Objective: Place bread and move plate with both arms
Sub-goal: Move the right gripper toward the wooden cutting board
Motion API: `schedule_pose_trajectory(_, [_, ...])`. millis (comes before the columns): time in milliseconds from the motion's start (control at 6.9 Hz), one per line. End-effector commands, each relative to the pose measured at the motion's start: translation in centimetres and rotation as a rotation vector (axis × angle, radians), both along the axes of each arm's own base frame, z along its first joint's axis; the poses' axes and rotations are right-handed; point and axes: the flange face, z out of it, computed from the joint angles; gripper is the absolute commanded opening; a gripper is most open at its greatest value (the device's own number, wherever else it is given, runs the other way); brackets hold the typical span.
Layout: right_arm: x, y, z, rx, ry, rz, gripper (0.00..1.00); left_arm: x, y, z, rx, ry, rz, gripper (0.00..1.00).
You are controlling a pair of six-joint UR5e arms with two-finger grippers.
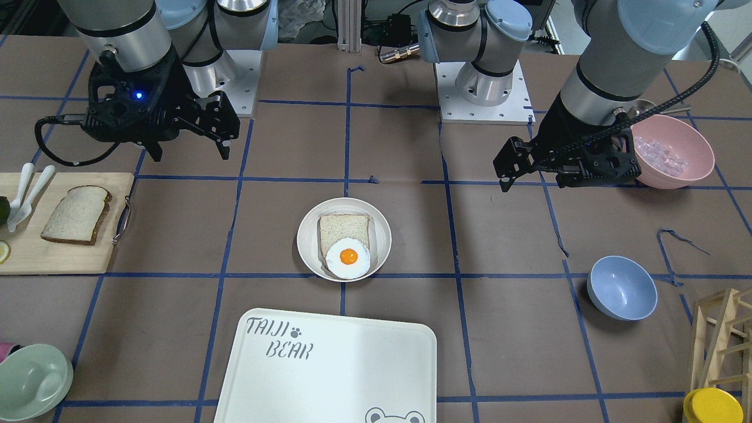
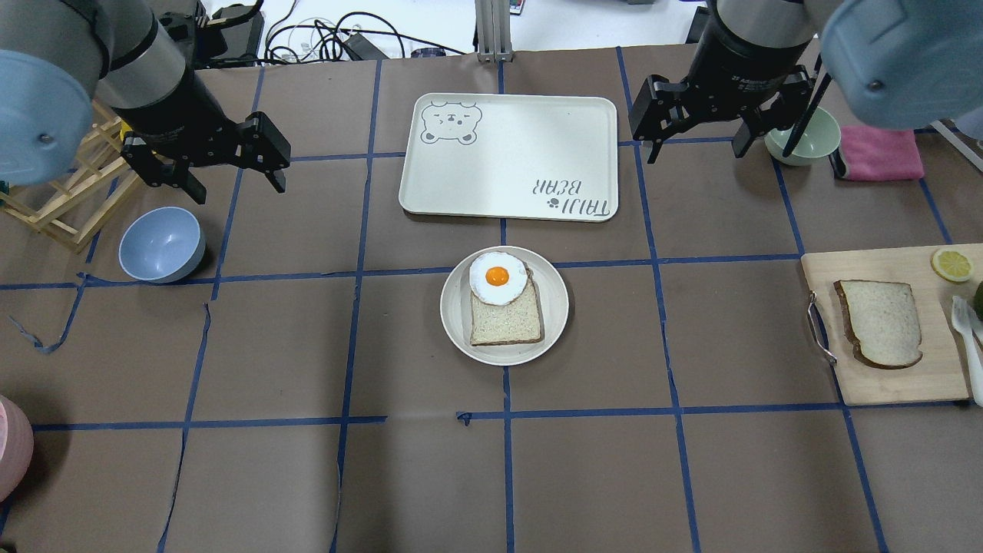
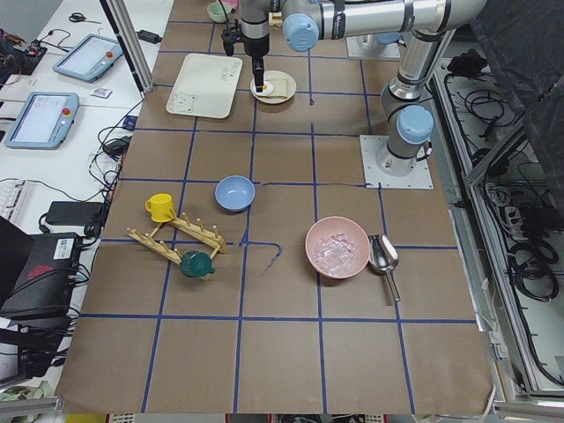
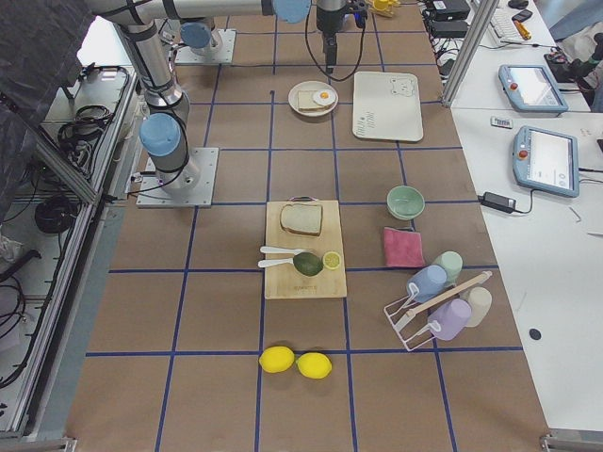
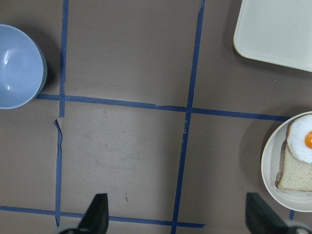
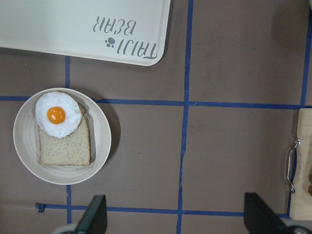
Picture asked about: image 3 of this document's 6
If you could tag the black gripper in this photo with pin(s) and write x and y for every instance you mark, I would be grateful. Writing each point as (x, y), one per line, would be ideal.
(256, 48)

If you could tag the white round plate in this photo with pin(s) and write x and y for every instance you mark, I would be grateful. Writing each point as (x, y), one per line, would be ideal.
(272, 74)

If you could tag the bread slice on plate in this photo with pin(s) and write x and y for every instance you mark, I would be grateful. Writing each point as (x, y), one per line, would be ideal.
(281, 88)

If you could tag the fried egg toy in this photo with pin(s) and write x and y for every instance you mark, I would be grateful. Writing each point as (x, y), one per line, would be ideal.
(266, 89)

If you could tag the bamboo cutting board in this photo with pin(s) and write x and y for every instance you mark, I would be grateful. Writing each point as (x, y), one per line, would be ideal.
(275, 19)

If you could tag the cream bear tray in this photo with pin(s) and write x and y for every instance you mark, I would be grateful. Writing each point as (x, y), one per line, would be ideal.
(205, 86)

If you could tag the light green bowl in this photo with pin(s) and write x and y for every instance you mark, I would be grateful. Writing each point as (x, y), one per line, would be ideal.
(219, 11)

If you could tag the black power adapter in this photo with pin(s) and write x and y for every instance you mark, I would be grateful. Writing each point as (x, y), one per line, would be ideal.
(148, 36)

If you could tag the blue bowl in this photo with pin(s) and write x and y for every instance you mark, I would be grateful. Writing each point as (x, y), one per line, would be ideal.
(235, 193)

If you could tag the upper teach pendant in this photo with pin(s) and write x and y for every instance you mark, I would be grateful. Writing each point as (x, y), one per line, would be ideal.
(89, 59)

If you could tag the teach pendant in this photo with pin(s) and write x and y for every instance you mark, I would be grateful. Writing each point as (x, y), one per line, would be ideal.
(89, 59)
(44, 121)

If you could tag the yellow mug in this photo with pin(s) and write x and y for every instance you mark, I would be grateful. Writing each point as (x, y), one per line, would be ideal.
(161, 207)

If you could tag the wooden dish rack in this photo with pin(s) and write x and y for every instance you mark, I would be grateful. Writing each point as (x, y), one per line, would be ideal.
(191, 230)

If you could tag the black scissors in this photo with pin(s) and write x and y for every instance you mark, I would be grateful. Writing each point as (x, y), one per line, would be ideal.
(77, 17)

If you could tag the pink bowl with ice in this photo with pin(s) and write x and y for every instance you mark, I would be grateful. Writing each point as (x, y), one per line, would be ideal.
(337, 247)

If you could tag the dark green cup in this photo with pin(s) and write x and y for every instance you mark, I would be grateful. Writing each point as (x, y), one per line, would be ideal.
(196, 264)

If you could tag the lower teach pendant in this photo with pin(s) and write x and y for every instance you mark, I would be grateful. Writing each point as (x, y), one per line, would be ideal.
(44, 121)

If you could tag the metal scoop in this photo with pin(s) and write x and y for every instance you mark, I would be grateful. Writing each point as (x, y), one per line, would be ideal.
(384, 260)

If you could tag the white keyboard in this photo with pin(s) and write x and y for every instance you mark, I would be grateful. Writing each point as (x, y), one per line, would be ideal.
(13, 198)

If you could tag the black computer box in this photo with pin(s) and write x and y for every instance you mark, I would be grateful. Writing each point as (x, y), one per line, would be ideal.
(36, 272)

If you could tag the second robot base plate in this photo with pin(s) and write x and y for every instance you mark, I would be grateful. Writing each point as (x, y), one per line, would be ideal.
(367, 47)

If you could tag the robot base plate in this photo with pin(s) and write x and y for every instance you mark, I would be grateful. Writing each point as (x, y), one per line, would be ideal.
(383, 170)

